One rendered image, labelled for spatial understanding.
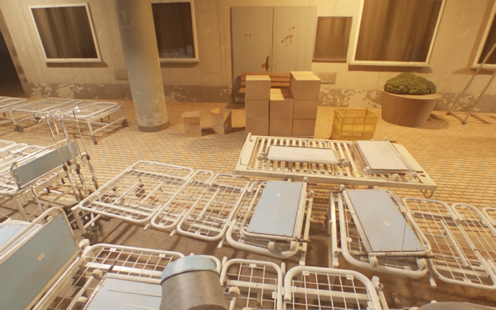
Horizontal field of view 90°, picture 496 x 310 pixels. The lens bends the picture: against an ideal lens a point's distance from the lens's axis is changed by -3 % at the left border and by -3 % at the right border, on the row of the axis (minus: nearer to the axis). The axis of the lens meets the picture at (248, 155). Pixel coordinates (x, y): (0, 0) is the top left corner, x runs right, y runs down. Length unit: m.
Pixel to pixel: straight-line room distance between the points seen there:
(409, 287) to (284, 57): 5.30
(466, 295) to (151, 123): 4.99
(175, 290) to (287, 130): 4.09
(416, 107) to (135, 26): 5.33
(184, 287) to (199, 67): 6.61
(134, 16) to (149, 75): 0.96
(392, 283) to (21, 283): 2.55
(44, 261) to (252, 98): 3.35
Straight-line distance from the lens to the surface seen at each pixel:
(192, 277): 0.53
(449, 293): 2.77
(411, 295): 2.60
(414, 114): 6.07
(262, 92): 4.23
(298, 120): 4.45
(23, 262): 1.90
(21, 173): 3.26
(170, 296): 0.54
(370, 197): 2.46
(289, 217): 2.02
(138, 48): 5.05
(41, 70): 9.54
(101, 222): 3.25
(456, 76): 7.74
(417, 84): 6.22
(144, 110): 5.27
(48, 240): 1.98
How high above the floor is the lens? 1.90
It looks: 27 degrees down
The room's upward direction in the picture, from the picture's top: straight up
